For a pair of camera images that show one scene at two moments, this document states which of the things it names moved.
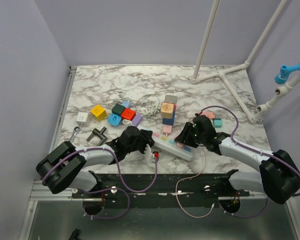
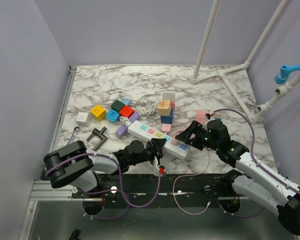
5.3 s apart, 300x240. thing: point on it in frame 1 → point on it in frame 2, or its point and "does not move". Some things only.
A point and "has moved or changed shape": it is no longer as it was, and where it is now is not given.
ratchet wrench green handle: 69,143 does not move
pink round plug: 180,145 → 174,142
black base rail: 162,186 does not move
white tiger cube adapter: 83,119 does not move
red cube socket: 128,114 has moved or changed shape
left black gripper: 147,139 → 158,144
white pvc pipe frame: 223,73 does not move
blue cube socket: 114,119 has moved or changed shape
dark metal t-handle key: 99,134 does not move
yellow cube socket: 99,112 does not move
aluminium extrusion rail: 41,192 does not move
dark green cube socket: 118,109 has moved or changed shape
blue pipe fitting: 281,78 does not move
